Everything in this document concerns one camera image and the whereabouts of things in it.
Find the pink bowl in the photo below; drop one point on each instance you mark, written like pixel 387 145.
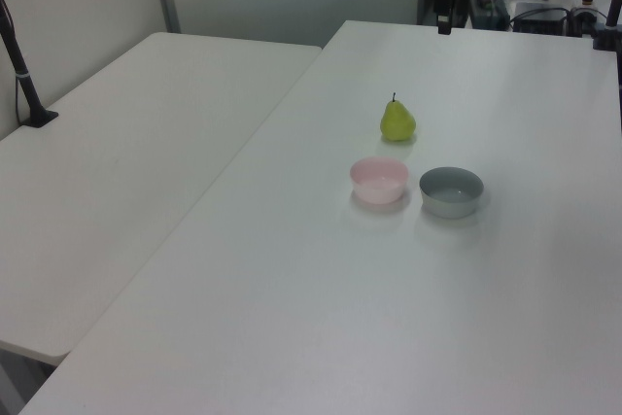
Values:
pixel 379 185

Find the grey bowl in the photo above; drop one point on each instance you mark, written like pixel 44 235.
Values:
pixel 451 191

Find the black camera stand with clamp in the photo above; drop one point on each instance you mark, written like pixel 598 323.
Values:
pixel 22 75

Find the black electronic device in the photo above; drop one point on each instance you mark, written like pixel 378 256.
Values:
pixel 539 19

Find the dark green box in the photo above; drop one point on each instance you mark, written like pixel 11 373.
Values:
pixel 488 9

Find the black clamped pole stand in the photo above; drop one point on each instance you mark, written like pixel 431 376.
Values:
pixel 608 26

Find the green pear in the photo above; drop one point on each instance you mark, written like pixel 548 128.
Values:
pixel 397 122

